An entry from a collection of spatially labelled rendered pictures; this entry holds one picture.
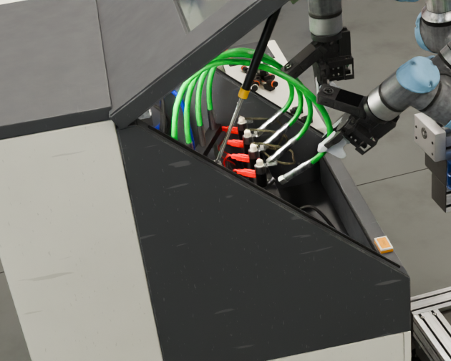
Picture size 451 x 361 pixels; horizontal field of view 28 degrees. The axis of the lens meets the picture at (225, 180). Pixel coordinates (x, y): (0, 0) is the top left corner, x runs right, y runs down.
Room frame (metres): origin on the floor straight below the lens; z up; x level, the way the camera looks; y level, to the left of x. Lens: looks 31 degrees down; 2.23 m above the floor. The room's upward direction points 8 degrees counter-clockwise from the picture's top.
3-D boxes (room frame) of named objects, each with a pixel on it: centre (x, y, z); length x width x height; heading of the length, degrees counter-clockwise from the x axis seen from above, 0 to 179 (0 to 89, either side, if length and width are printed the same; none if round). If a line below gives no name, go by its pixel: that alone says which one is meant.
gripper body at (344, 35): (1.91, -0.28, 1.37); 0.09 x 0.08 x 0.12; 96
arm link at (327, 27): (1.91, -0.27, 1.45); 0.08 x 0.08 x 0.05
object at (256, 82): (2.66, -0.16, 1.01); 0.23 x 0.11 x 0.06; 6
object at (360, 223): (1.93, -0.33, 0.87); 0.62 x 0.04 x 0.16; 6
